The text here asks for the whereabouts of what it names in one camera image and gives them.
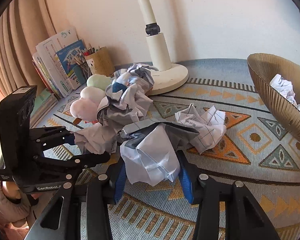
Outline stack of books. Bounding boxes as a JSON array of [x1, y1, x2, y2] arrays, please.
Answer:
[[36, 27, 86, 98]]

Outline white grey paper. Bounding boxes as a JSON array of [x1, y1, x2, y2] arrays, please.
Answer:
[[120, 119, 199, 186]]

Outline crumpled paper in bowl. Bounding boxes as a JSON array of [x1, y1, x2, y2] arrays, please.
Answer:
[[270, 74, 300, 111]]

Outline patterned woven tablecloth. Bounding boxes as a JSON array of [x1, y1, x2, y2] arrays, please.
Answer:
[[27, 58, 300, 240]]

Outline beige curtain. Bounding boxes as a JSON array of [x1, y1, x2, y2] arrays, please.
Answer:
[[0, 0, 56, 96]]

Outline person's left hand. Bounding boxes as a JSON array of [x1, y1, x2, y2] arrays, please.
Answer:
[[1, 181, 42, 206]]

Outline pastel caterpillar plush toy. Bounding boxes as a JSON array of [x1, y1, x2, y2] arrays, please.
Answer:
[[70, 74, 111, 123]]

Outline crumpled grid paper ball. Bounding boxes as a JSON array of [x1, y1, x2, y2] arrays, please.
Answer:
[[175, 104, 226, 154]]

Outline bamboo pen holder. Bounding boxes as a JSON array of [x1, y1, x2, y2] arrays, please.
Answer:
[[85, 47, 115, 77]]

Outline black mesh pen holder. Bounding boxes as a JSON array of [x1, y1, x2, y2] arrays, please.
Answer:
[[75, 60, 91, 80]]

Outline pens and pencils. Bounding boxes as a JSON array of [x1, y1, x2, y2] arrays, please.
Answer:
[[74, 47, 98, 67]]

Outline cream desk lamp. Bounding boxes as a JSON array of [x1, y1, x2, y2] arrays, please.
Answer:
[[138, 0, 189, 95]]

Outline large printed paper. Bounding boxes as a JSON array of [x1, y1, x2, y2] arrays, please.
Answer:
[[75, 63, 157, 154]]

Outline gold ribbed bowl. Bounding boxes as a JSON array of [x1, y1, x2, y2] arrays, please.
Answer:
[[247, 53, 300, 141]]

